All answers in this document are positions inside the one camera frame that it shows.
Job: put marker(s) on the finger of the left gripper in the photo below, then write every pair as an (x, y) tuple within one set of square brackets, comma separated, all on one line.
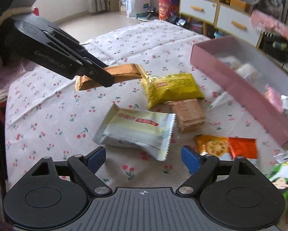
[(95, 77), (82, 51)]

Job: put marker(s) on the green snack packet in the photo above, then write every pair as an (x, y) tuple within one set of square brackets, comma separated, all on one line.
[(285, 180)]

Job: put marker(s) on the gold brown snack packet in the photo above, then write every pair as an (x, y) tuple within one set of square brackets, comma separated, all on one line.
[(121, 73)]

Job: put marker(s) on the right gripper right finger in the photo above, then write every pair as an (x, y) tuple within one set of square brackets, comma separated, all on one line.
[(201, 169)]

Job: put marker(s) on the cream yellow snack packet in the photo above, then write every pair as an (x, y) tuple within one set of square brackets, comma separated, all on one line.
[(127, 128)]

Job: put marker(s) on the pink cardboard box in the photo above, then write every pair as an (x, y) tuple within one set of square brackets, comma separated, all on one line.
[(206, 57)]

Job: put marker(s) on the pink wafer snack pack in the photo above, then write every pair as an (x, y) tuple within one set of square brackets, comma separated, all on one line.
[(274, 98)]

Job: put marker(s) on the white shopping bag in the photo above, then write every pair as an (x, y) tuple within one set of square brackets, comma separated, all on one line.
[(136, 1)]

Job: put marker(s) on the wooden tv cabinet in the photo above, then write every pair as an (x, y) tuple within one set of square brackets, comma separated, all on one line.
[(238, 24)]

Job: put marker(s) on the lotus root chip packet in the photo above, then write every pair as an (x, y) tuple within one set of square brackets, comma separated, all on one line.
[(213, 145)]

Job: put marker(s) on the tall wooden shelf cabinet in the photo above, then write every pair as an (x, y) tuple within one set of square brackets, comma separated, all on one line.
[(202, 10)]

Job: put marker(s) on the clear bag white bread snack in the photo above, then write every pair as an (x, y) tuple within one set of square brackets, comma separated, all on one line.
[(232, 62)]

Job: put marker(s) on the pink cloth on cabinet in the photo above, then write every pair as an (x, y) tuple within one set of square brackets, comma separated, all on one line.
[(266, 23)]

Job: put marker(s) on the red silver snack packet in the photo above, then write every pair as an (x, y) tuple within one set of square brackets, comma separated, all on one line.
[(244, 147)]

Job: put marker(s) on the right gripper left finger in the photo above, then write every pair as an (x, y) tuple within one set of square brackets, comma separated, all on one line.
[(84, 170)]

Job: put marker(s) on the cherry print floral cloth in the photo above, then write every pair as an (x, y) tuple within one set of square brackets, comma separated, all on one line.
[(46, 117)]

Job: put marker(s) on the left hand pink glove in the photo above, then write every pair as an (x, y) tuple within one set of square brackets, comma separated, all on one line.
[(12, 68)]

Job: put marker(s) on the orange cracker pack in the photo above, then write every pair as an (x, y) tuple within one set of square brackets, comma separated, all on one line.
[(189, 115)]

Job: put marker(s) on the red snack bag on floor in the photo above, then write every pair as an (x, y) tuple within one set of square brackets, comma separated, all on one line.
[(166, 9)]

